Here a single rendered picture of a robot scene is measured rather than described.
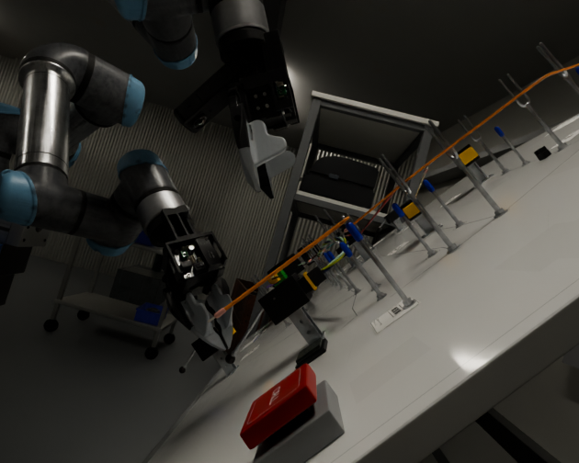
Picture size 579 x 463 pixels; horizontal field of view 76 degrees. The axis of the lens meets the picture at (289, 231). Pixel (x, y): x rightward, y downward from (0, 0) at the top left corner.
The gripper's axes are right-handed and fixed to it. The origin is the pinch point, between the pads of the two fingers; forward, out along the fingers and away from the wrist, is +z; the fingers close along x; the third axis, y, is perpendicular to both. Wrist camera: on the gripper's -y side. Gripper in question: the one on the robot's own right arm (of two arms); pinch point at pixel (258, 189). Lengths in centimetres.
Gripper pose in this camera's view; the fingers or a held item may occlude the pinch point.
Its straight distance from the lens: 50.7
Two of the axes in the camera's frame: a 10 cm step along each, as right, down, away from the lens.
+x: 1.5, 0.1, 9.9
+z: 2.0, 9.8, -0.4
